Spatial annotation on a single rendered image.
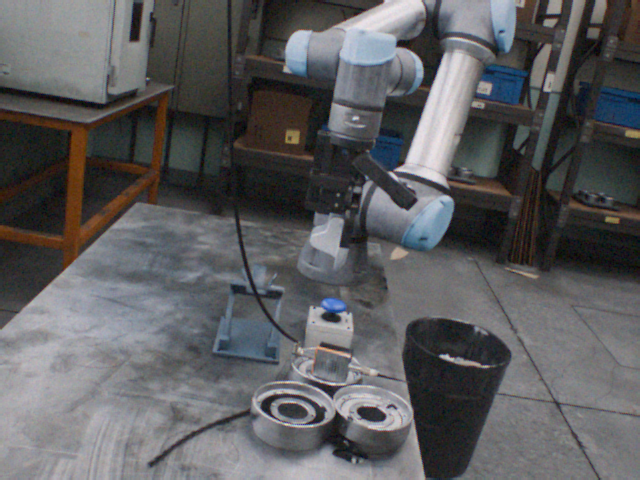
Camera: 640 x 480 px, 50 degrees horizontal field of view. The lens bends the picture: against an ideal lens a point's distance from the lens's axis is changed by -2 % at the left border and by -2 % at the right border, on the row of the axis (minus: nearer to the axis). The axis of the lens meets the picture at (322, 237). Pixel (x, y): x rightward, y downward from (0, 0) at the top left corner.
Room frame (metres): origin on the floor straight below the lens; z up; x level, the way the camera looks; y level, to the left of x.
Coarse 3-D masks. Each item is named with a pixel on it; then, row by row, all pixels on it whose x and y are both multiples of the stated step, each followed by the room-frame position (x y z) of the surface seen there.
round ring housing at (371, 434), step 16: (336, 400) 0.80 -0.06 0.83; (384, 400) 0.82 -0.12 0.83; (400, 400) 0.82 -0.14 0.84; (336, 416) 0.76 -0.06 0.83; (352, 416) 0.77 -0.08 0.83; (368, 416) 0.80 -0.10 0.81; (384, 416) 0.79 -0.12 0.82; (400, 416) 0.79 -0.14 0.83; (336, 432) 0.76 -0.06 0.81; (352, 432) 0.74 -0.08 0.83; (368, 432) 0.73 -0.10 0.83; (384, 432) 0.73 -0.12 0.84; (400, 432) 0.75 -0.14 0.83; (368, 448) 0.74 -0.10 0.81; (384, 448) 0.74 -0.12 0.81
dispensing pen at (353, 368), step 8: (296, 344) 0.87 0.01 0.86; (320, 344) 0.87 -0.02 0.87; (328, 344) 0.88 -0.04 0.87; (296, 352) 0.87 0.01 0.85; (304, 352) 0.87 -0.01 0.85; (344, 352) 0.86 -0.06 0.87; (352, 352) 0.86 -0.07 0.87; (312, 360) 0.87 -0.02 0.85; (352, 368) 0.85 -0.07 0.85; (360, 368) 0.86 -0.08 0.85; (368, 368) 0.85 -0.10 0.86; (368, 376) 0.85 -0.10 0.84; (376, 376) 0.85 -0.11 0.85; (384, 376) 0.85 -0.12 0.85; (392, 376) 0.85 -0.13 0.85
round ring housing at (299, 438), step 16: (272, 384) 0.79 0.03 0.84; (288, 384) 0.81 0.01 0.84; (304, 384) 0.81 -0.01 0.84; (256, 400) 0.77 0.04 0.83; (288, 400) 0.78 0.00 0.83; (320, 400) 0.79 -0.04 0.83; (256, 416) 0.73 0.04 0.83; (288, 416) 0.78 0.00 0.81; (304, 416) 0.77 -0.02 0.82; (256, 432) 0.73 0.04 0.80; (272, 432) 0.71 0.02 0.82; (288, 432) 0.71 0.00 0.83; (304, 432) 0.71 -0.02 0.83; (320, 432) 0.72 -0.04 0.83; (288, 448) 0.71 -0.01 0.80; (304, 448) 0.72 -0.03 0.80
